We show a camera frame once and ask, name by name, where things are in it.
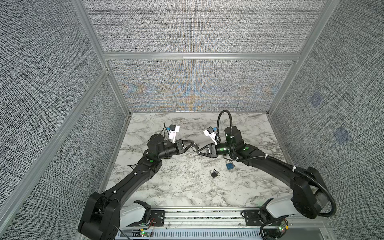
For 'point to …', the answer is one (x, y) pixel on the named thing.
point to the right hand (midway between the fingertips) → (197, 152)
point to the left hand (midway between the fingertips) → (193, 144)
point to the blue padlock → (229, 166)
